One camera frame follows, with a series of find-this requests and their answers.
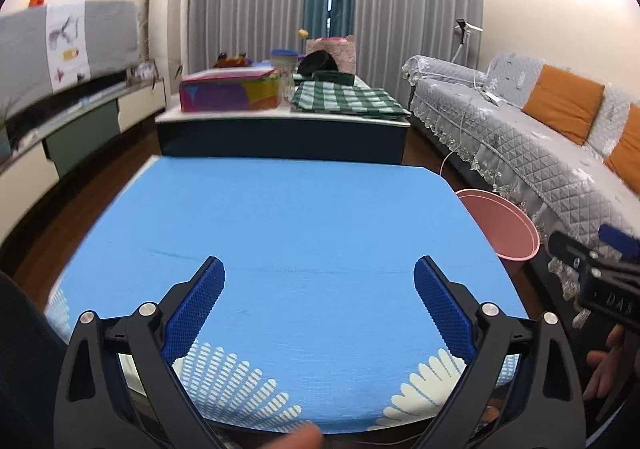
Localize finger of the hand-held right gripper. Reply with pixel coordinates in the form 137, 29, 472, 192
548, 231, 603, 276
598, 224, 640, 262

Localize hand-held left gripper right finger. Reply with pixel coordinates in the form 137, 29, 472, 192
413, 255, 586, 449

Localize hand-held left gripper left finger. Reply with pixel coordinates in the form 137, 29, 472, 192
52, 255, 226, 449

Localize pink plastic bin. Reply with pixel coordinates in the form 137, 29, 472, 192
455, 189, 542, 262

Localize person's right hand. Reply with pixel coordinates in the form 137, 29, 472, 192
582, 326, 628, 402

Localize person's left hand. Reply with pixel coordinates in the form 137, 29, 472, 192
260, 424, 325, 449

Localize orange cushion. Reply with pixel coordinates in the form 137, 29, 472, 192
521, 65, 606, 146
604, 118, 640, 190

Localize grey quilted sofa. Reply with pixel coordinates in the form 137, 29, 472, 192
401, 51, 640, 330

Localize blue table mat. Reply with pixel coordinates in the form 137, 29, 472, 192
44, 155, 531, 435

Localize white-topped coffee table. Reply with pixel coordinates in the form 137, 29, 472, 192
155, 74, 413, 164

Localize television cabinet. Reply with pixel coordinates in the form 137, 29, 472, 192
0, 76, 168, 250

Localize colourful storage box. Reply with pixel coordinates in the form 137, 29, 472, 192
179, 68, 282, 114

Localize green checked cloth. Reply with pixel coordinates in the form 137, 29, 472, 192
290, 80, 412, 118

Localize white floor lamp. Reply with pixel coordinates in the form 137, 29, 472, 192
452, 19, 485, 64

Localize brown glossy ornament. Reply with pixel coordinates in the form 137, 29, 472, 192
215, 52, 251, 68

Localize dark green tray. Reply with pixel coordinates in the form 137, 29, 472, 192
311, 70, 357, 87

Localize stack of plastic bowls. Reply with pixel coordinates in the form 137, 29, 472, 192
271, 49, 301, 70

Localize black hat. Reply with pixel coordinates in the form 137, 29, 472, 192
299, 51, 338, 77

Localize pink woven basket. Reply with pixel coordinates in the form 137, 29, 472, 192
305, 35, 357, 76

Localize white standing air conditioner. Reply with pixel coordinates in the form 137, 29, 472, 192
150, 0, 195, 80

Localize white power cable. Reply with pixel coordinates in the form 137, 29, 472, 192
440, 79, 501, 174

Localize small photo frame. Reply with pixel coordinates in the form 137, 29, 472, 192
127, 61, 161, 82

